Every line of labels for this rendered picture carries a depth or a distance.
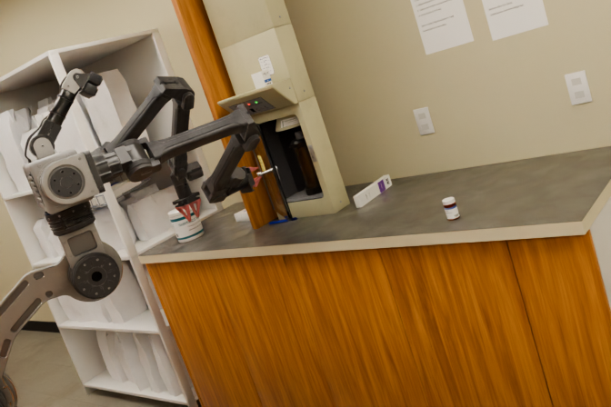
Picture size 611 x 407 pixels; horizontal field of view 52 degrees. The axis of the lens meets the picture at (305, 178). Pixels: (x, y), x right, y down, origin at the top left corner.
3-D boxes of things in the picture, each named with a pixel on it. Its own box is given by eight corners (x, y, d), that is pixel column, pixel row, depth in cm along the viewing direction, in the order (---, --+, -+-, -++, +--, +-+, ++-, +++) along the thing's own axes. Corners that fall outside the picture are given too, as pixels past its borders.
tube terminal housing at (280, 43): (312, 199, 291) (257, 39, 278) (367, 192, 270) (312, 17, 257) (278, 220, 273) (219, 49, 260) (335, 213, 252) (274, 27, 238)
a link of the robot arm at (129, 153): (107, 150, 174) (115, 165, 172) (142, 138, 178) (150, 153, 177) (109, 166, 182) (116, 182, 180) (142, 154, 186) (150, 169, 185)
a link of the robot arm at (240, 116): (251, 94, 194) (266, 119, 191) (245, 118, 206) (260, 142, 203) (113, 144, 176) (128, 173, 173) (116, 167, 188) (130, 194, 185)
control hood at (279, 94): (243, 118, 265) (235, 95, 263) (298, 102, 243) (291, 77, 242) (224, 125, 256) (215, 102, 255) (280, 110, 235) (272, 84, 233)
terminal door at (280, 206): (275, 210, 271) (245, 122, 264) (292, 221, 241) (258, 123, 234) (274, 210, 270) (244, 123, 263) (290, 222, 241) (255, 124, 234)
